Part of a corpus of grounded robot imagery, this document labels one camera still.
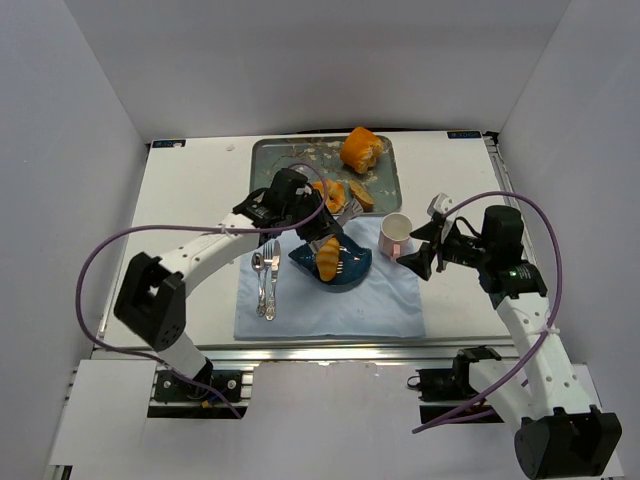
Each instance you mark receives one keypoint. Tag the silver spoon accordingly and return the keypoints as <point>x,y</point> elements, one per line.
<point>258,266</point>

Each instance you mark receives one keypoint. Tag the striped orange bread roll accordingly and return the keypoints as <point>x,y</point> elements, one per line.
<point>327,259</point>

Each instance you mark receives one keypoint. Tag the blue shell-shaped plate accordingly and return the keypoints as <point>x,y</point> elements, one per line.
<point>354,262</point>

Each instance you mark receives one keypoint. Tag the pink and white mug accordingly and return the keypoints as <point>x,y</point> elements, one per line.
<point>394,236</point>

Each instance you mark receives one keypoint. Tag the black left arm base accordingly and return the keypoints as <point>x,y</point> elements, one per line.
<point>226,396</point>

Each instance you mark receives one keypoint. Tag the floral metal tray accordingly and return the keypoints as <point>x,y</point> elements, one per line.
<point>323,152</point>

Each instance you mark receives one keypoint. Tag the light blue cloth placemat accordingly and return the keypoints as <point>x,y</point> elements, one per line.
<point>386,302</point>

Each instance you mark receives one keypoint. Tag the silver knife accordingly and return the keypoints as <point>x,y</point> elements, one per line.
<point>275,264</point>

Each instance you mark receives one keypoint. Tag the ring-shaped croissant bread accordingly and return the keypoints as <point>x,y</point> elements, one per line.
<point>336,197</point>

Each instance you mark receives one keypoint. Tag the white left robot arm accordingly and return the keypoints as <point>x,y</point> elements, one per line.
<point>151,301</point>

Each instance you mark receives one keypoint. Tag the large orange bread loaf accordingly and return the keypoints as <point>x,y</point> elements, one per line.
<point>361,149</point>

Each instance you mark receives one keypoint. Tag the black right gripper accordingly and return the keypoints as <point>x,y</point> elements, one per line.
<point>435,248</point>

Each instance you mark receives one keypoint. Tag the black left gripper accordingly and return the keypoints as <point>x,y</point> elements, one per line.
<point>316,226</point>

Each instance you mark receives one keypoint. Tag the seeded bread slice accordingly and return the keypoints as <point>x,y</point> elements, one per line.
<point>363,197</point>

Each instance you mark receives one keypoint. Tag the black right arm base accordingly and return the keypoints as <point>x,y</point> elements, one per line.
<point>440,388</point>

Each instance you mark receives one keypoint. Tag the silver fork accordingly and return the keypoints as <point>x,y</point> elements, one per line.
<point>268,258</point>

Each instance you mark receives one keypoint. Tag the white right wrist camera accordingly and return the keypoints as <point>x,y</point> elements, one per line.
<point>440,212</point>

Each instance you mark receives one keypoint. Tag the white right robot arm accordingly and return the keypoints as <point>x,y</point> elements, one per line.
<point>559,432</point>

